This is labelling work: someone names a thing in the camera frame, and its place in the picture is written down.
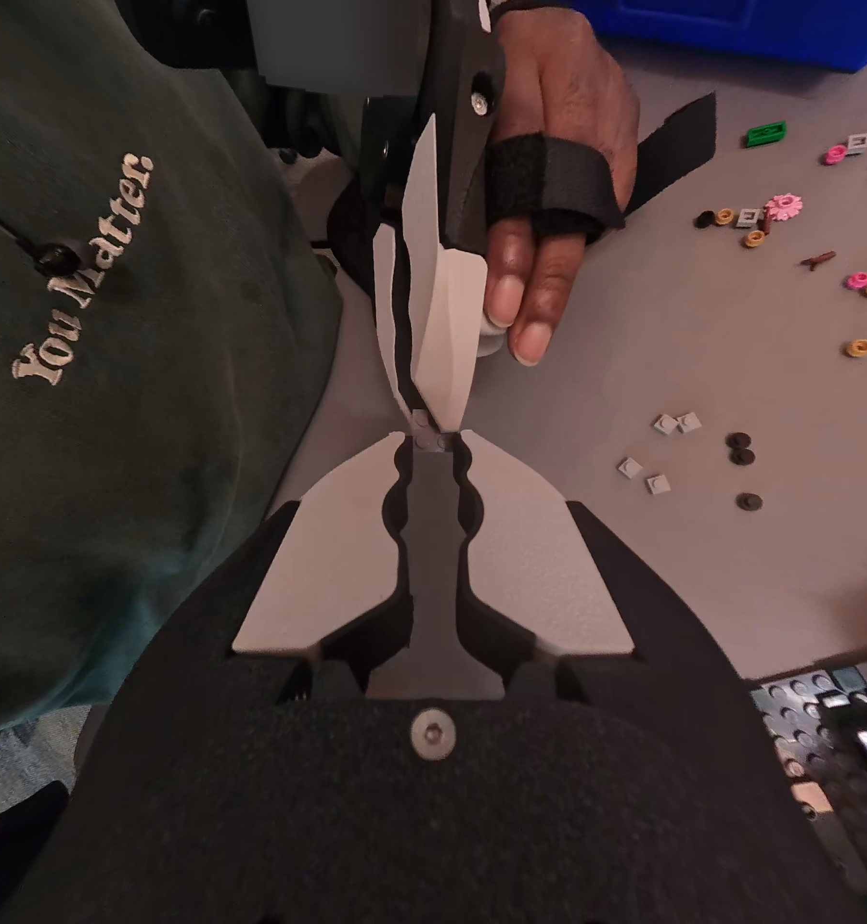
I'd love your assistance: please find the green sweatshirt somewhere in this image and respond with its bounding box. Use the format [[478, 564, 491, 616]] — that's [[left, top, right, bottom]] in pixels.
[[0, 0, 344, 741]]

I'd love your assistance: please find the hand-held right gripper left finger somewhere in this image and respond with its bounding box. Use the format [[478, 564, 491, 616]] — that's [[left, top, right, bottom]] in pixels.
[[231, 432, 414, 664]]

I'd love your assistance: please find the small black clip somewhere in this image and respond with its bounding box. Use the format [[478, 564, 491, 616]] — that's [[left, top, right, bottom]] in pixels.
[[32, 242, 84, 277]]

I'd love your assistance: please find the small grey brick assembly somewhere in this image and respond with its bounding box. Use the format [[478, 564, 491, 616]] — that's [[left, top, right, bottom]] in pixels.
[[408, 408, 457, 456]]

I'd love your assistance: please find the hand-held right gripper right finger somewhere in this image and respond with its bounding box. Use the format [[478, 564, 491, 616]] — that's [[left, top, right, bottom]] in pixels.
[[453, 429, 636, 664]]

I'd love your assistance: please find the grey desk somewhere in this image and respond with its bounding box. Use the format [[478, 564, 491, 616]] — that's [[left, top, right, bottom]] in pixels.
[[267, 36, 867, 683]]

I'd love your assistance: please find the multicoloured brick model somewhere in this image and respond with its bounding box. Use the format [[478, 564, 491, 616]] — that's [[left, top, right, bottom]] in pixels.
[[751, 547, 867, 907]]

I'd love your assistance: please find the blue plastic bin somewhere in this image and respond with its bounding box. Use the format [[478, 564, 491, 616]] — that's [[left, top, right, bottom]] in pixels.
[[569, 0, 867, 73]]

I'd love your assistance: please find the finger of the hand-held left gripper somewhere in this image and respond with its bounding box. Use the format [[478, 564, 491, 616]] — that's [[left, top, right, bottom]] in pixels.
[[372, 217, 438, 433], [402, 115, 488, 434]]

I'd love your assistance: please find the person's left hand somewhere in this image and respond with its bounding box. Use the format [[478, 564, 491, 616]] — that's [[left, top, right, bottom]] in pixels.
[[485, 11, 640, 367]]

